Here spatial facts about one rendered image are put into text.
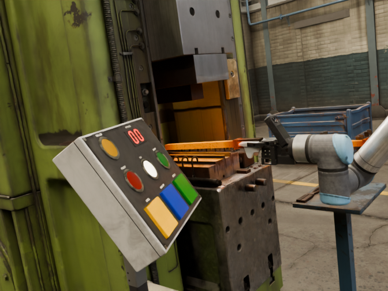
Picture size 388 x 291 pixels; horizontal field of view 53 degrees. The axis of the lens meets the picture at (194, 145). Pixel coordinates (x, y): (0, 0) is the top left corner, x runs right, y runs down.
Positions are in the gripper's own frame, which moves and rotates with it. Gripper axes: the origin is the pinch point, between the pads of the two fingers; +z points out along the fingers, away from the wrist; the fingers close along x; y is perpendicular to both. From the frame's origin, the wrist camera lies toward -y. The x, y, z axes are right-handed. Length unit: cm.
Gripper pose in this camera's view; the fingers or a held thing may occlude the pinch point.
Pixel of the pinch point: (242, 141)
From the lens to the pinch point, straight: 139.2
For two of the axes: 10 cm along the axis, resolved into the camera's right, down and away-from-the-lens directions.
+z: -7.8, -0.1, 6.2
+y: 1.2, 9.8, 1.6
